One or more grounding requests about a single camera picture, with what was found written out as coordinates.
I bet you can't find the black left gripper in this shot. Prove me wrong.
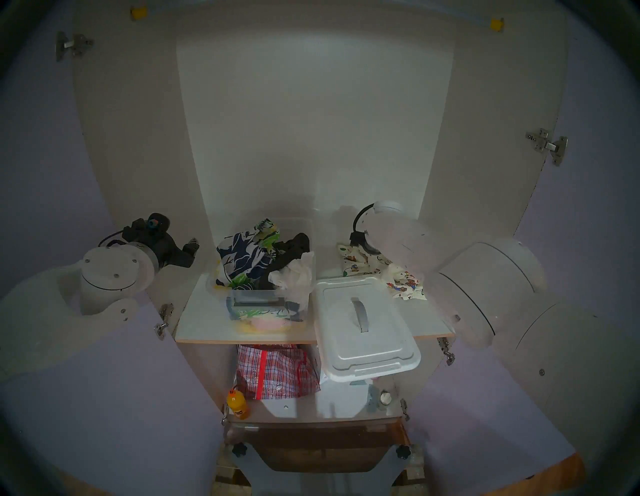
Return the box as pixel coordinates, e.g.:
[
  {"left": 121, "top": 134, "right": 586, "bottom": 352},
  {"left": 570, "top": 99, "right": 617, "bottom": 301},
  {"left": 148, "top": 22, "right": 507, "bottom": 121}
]
[{"left": 122, "top": 225, "right": 201, "bottom": 269}]

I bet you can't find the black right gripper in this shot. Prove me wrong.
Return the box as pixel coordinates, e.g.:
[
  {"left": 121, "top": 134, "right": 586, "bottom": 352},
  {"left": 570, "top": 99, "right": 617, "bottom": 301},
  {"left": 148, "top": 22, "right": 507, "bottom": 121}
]
[{"left": 351, "top": 230, "right": 381, "bottom": 254}]

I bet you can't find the cream cartoon print garment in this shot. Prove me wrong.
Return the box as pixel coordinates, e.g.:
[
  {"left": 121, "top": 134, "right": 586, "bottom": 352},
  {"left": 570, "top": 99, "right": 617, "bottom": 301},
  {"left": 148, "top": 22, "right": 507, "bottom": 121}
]
[{"left": 337, "top": 242, "right": 428, "bottom": 302}]

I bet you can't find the white bin lid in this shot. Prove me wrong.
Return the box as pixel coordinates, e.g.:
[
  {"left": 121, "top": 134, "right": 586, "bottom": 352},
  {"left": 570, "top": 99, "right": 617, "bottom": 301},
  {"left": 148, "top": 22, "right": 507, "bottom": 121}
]
[{"left": 314, "top": 276, "right": 422, "bottom": 383}]

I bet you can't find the clear plastic storage bin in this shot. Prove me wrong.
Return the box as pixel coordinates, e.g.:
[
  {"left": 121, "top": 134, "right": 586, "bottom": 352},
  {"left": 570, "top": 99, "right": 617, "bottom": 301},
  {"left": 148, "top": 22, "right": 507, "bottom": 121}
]
[{"left": 206, "top": 217, "right": 317, "bottom": 337}]

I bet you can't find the navy leaf print garment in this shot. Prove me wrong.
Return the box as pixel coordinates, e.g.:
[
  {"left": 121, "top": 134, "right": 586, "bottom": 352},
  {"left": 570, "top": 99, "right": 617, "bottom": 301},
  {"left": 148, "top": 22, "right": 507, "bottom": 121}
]
[{"left": 216, "top": 217, "right": 281, "bottom": 291}]

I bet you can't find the black garment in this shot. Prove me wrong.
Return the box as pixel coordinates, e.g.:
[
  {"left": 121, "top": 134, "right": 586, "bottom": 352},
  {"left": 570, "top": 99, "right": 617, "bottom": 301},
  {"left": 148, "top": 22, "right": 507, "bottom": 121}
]
[{"left": 267, "top": 232, "right": 312, "bottom": 288}]

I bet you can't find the white garment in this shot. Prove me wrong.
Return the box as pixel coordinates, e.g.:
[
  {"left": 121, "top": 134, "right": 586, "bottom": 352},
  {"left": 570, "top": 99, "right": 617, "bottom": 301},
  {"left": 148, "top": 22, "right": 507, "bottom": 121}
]
[{"left": 268, "top": 251, "right": 317, "bottom": 308}]

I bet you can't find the pastel pink yellow garment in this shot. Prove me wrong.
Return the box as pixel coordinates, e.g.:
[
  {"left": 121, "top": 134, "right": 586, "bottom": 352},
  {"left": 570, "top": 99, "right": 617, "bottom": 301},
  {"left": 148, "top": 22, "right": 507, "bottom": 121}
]
[{"left": 240, "top": 315, "right": 301, "bottom": 336}]

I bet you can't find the red plaid woven bag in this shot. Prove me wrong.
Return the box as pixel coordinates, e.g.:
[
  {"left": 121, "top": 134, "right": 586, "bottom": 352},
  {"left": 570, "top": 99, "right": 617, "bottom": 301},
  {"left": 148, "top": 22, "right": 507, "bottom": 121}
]
[{"left": 236, "top": 344, "right": 322, "bottom": 401}]

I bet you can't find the orange juice bottle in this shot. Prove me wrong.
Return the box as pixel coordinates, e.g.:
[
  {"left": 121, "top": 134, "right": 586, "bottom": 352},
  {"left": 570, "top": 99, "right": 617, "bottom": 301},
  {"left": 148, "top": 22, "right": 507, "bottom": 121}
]
[{"left": 226, "top": 387, "right": 251, "bottom": 420}]

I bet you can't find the lavender wardrobe door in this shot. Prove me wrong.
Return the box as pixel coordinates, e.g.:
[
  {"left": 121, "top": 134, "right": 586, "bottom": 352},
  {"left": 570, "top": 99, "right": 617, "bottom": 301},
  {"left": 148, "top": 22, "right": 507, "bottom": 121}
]
[
  {"left": 405, "top": 0, "right": 640, "bottom": 496},
  {"left": 0, "top": 30, "right": 228, "bottom": 496}
]

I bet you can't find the brown wooden drawer front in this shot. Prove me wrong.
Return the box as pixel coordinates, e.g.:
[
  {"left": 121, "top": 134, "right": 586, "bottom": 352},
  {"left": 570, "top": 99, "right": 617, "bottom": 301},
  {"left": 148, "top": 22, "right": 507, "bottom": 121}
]
[{"left": 227, "top": 417, "right": 411, "bottom": 473}]

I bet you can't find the pale wardrobe hanging rod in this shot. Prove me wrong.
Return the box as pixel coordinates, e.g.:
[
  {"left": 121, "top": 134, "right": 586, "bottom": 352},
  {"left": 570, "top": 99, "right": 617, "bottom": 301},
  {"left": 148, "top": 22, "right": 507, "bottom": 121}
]
[{"left": 145, "top": 0, "right": 493, "bottom": 27}]

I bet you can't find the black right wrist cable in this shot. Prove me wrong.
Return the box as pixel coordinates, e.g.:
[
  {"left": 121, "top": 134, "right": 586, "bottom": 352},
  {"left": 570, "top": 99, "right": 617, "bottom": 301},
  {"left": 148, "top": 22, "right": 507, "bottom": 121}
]
[{"left": 354, "top": 205, "right": 376, "bottom": 246}]

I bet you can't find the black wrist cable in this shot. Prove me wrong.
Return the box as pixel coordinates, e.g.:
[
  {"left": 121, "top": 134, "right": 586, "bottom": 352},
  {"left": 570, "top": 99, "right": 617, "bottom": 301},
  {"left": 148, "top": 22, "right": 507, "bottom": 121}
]
[
  {"left": 354, "top": 205, "right": 376, "bottom": 246},
  {"left": 97, "top": 227, "right": 133, "bottom": 248}
]

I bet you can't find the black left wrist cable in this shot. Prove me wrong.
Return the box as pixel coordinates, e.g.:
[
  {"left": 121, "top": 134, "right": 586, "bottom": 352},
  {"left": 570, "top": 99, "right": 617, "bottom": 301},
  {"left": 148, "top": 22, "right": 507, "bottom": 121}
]
[{"left": 97, "top": 227, "right": 133, "bottom": 248}]

